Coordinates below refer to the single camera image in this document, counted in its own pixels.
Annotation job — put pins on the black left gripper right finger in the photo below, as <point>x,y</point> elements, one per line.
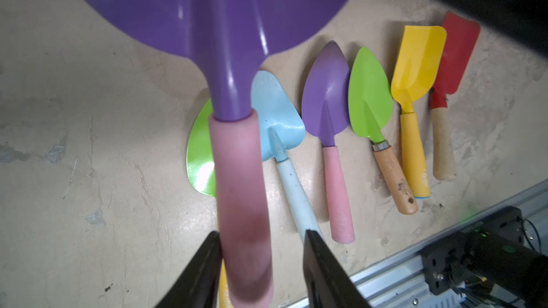
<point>327,283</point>

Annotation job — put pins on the green pointed shovel wooden handle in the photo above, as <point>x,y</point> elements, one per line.
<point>370,109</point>

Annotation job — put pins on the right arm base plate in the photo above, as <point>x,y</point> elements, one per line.
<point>447,260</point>

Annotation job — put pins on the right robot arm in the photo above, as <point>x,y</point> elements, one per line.
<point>512,266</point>

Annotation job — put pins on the yellow square shovel yellow handle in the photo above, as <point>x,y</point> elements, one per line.
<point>415,72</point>

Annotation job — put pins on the light blue shovel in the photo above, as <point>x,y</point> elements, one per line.
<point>282,129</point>

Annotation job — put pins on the red shovel wooden handle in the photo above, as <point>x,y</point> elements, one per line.
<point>462,36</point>

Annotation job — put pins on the green shovel orange handle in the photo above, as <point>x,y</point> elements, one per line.
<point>199,155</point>

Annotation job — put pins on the purple pointed shovel pink handle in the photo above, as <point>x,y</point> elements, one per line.
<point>229,40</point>

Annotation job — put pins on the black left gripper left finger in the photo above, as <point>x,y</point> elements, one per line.
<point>197,286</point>

